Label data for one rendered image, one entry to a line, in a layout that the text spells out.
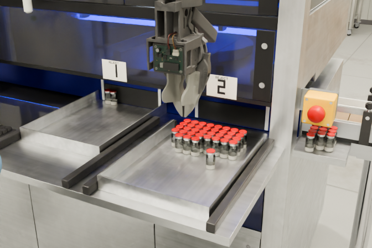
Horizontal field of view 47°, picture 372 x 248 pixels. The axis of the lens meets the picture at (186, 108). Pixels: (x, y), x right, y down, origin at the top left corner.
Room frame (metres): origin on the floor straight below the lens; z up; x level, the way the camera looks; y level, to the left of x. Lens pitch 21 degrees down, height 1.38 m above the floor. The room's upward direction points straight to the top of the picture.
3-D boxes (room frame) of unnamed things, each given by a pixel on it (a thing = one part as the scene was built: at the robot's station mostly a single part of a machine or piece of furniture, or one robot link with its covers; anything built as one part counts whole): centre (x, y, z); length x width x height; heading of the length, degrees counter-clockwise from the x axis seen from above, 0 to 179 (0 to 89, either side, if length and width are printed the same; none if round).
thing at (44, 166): (1.00, 0.13, 0.87); 0.70 x 0.48 x 0.02; 64
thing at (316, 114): (0.95, -0.31, 0.99); 0.04 x 0.04 x 0.04; 64
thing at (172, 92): (0.71, 0.02, 1.13); 0.06 x 0.03 x 0.09; 154
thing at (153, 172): (0.89, 0.00, 0.90); 0.34 x 0.26 x 0.04; 153
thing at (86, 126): (1.14, 0.25, 0.90); 0.34 x 0.26 x 0.04; 154
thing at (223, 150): (0.97, -0.04, 0.90); 0.18 x 0.02 x 0.05; 63
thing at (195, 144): (0.95, -0.02, 0.90); 0.02 x 0.02 x 0.05
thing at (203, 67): (0.71, -0.02, 1.17); 0.05 x 0.02 x 0.09; 64
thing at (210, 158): (0.89, -0.06, 0.90); 0.02 x 0.02 x 0.04
